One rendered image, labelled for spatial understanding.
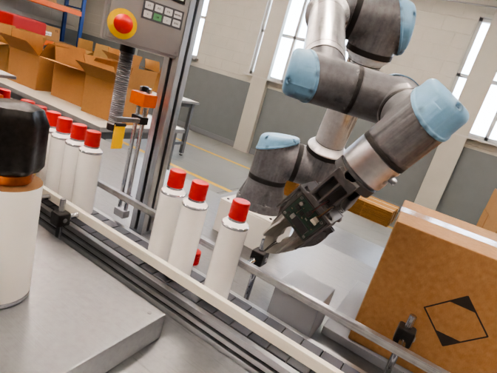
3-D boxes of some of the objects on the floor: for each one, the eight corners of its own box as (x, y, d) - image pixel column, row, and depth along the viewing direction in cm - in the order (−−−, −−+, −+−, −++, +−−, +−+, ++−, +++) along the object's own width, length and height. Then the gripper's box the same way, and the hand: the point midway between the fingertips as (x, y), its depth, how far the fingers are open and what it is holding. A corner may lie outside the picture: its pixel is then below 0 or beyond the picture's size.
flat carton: (340, 207, 502) (345, 193, 496) (351, 202, 546) (356, 189, 540) (387, 227, 472) (393, 212, 466) (395, 220, 516) (400, 206, 510)
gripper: (328, 150, 51) (231, 237, 60) (371, 203, 49) (263, 284, 58) (345, 149, 58) (256, 226, 68) (384, 195, 56) (286, 268, 66)
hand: (272, 245), depth 65 cm, fingers closed
